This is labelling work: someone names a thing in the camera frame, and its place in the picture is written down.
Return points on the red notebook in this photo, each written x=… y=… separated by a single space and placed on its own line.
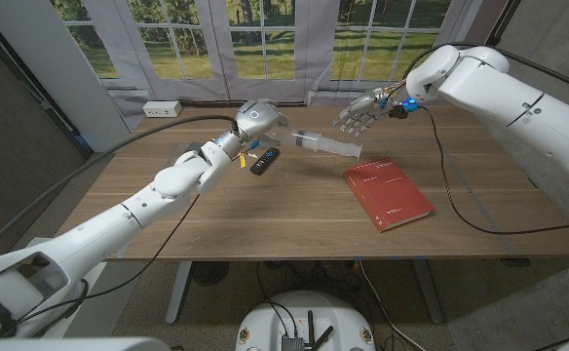
x=387 y=195

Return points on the white table leg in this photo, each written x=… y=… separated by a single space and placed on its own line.
x=177 y=297
x=428 y=297

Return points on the printed window backdrop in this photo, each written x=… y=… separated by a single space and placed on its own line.
x=206 y=49

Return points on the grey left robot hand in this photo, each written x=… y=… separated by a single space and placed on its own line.
x=255 y=119

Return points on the black backdrop stand pole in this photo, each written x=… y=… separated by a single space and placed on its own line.
x=501 y=24

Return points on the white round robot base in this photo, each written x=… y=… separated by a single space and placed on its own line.
x=270 y=322

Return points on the white power strip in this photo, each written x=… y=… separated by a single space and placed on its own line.
x=162 y=108

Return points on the white pillar panel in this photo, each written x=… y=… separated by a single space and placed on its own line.
x=60 y=63

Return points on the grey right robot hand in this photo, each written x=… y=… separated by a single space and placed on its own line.
x=362 y=109

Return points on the black round floor foot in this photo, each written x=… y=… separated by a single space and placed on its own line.
x=210 y=273

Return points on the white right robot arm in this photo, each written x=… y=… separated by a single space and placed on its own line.
x=518 y=102

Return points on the grey radio box with antennas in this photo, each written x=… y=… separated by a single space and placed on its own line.
x=292 y=343

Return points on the large clear plastic syringe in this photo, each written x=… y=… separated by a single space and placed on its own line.
x=323 y=143

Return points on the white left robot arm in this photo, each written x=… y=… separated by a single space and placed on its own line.
x=109 y=224

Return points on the black TV remote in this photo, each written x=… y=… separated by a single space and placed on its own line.
x=264 y=161

